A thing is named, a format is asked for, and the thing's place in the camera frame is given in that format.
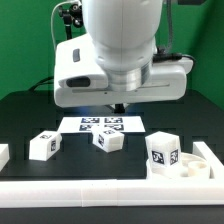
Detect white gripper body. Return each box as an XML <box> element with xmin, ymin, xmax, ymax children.
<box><xmin>54</xmin><ymin>34</ymin><xmax>188</xmax><ymax>108</ymax></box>

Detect white marker sheet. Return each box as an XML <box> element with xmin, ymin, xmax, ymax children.
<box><xmin>58</xmin><ymin>116</ymin><xmax>145</xmax><ymax>133</ymax></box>

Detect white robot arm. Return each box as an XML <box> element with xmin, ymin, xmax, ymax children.
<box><xmin>54</xmin><ymin>0</ymin><xmax>192</xmax><ymax>107</ymax></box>

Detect white front fence bar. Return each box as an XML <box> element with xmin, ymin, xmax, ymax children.
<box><xmin>0</xmin><ymin>180</ymin><xmax>224</xmax><ymax>208</ymax></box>

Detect white left fence bar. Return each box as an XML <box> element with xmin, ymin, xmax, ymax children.
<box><xmin>0</xmin><ymin>144</ymin><xmax>10</xmax><ymax>171</ymax></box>

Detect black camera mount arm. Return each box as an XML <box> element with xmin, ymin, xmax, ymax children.
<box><xmin>58</xmin><ymin>3</ymin><xmax>83</xmax><ymax>39</ymax></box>

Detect black cables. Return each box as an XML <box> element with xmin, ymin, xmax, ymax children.
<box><xmin>27</xmin><ymin>75</ymin><xmax>56</xmax><ymax>92</ymax></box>

